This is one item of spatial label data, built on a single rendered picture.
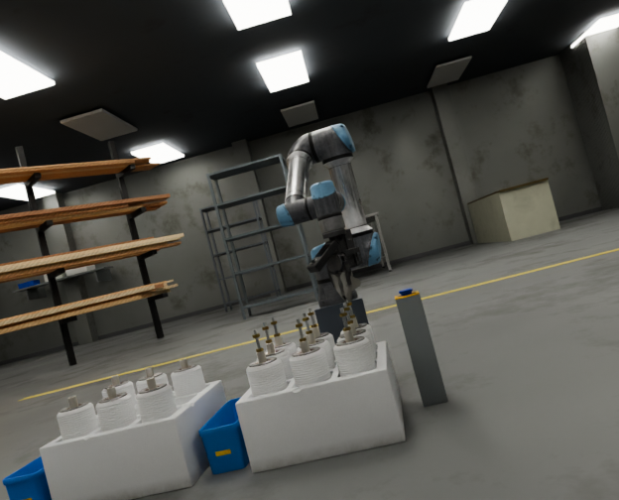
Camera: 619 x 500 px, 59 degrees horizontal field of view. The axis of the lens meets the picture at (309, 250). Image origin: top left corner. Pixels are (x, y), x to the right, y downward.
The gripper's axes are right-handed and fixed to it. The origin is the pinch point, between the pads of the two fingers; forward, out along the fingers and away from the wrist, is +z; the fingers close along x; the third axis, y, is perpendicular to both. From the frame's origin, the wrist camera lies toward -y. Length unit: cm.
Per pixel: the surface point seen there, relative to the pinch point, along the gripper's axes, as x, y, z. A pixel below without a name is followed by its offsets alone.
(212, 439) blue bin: 9, -47, 25
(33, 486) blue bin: 39, -86, 26
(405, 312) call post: -16.3, 6.5, 7.2
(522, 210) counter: 361, 655, -4
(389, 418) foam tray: -26.4, -17.1, 27.9
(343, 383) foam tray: -20.5, -23.3, 17.4
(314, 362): -13.6, -25.4, 11.5
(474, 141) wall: 544, 843, -159
